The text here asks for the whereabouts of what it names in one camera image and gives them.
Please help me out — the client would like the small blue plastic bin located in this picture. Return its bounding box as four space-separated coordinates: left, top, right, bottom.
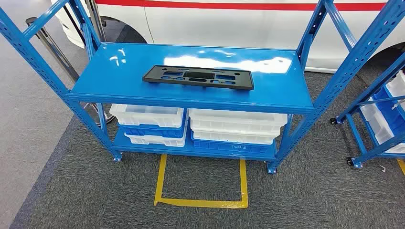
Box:
117 109 188 139

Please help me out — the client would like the white car red stripe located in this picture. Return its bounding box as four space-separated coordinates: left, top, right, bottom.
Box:
50 0 405 74

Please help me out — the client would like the black plastic panel part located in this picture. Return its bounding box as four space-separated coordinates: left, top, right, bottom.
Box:
142 65 255 91

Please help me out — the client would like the blue metal shelf rack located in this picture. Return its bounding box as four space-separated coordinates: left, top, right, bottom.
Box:
0 0 405 175

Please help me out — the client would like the wide white plastic bin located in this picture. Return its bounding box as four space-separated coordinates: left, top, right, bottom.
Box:
190 120 283 137
192 130 276 146
188 108 288 127

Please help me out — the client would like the white plastic storage bin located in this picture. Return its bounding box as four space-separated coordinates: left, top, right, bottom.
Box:
385 70 405 104
360 97 405 155

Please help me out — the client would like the wide blue plastic bin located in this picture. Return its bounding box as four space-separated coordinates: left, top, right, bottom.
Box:
190 129 273 155

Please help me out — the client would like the blue wheeled shelf rack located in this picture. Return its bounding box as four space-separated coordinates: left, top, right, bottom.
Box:
330 52 405 169

